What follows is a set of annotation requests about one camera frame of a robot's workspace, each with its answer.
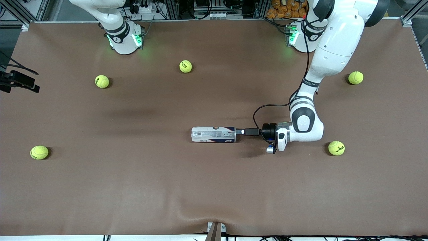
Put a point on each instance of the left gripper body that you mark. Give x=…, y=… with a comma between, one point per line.
x=268, y=131

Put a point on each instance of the white blue tennis ball can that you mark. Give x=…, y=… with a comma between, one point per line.
x=214, y=134

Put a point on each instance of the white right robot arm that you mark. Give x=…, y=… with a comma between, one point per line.
x=117, y=26

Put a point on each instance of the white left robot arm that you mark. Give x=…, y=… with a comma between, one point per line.
x=337, y=40

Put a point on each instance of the yellow Wilson 3 tennis ball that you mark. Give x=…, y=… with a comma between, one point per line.
x=336, y=148

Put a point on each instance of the orange packaged items pile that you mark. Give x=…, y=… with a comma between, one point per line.
x=284, y=10

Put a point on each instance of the white terminal strip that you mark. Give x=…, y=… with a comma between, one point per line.
x=224, y=15

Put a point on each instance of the white power strip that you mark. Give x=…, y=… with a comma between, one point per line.
x=147, y=9

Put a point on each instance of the white table corner bracket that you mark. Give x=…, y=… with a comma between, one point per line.
x=25, y=27
x=406, y=22

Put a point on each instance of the aluminium frame profile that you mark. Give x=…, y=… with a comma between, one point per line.
x=262, y=7
x=414, y=11
x=171, y=8
x=20, y=13

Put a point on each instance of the grey metal camera bracket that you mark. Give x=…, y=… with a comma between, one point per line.
x=215, y=232

